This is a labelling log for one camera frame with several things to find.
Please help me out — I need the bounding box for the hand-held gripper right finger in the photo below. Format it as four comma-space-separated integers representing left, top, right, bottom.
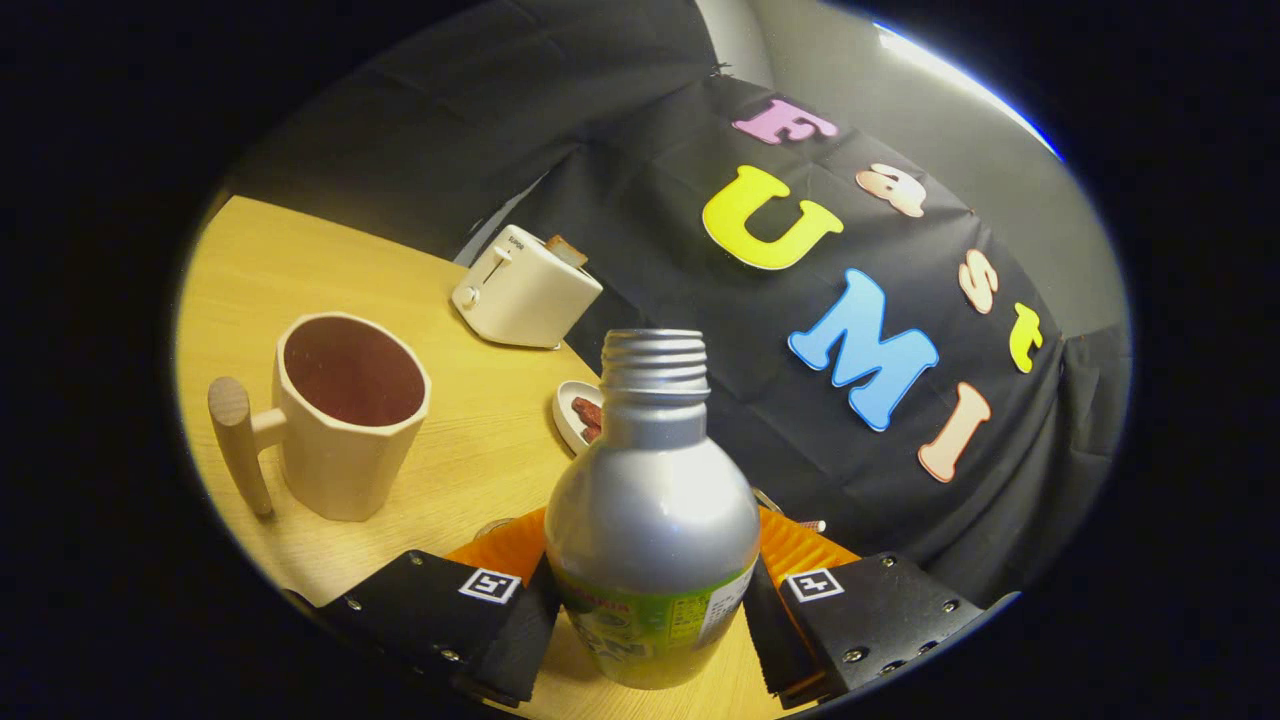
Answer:
742, 505, 1021, 711

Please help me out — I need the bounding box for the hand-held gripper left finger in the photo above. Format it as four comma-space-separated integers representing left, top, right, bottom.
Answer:
285, 505, 563, 709

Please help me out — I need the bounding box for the silver bottle with green label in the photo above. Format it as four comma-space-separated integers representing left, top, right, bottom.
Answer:
543, 328, 763, 691

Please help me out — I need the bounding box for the cream cup with wooden handle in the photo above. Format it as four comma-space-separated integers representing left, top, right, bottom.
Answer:
207, 312, 433, 523

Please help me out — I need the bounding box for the wooden table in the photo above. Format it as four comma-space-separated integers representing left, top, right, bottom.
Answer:
175, 195, 801, 720

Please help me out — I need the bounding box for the small white round dish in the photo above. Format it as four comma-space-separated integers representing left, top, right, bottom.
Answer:
552, 380, 605, 458

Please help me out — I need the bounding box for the white toaster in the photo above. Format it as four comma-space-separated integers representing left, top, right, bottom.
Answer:
451, 224, 605, 350

